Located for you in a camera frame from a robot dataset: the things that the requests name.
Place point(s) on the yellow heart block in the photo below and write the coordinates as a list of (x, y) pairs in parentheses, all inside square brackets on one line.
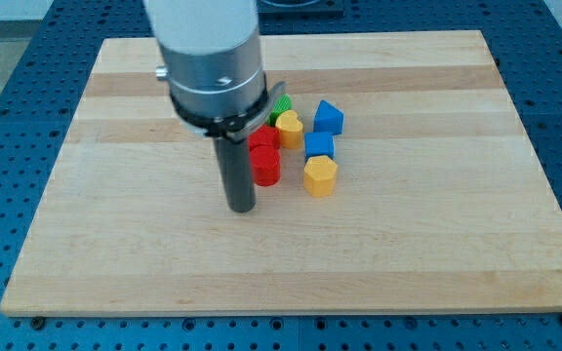
[(290, 129)]

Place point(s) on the green ridged block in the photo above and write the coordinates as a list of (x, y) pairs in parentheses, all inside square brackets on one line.
[(281, 105)]

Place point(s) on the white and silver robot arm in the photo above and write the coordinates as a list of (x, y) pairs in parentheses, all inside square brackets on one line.
[(212, 62)]

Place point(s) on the red block behind cylinder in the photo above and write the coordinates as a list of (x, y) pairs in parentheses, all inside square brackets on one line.
[(264, 136)]

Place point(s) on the yellow hexagon block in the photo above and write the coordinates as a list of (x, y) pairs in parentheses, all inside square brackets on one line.
[(320, 176)]

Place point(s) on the wooden board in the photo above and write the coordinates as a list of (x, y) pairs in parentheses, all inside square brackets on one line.
[(441, 205)]

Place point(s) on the blue triangular prism block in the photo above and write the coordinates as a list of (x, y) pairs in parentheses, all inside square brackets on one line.
[(328, 118)]

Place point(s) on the blue cube block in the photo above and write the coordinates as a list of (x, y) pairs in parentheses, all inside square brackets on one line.
[(319, 144)]

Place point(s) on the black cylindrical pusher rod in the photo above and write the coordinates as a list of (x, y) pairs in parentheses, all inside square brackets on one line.
[(236, 174)]

